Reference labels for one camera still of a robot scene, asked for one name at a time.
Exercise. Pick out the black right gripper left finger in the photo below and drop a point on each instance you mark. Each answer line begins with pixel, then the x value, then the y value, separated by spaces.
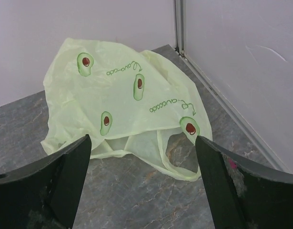
pixel 45 194

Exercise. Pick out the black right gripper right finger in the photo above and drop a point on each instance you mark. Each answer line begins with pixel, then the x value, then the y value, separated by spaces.
pixel 243 194

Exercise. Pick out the green avocado print plastic bag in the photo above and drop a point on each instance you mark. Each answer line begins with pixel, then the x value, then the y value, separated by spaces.
pixel 128 102

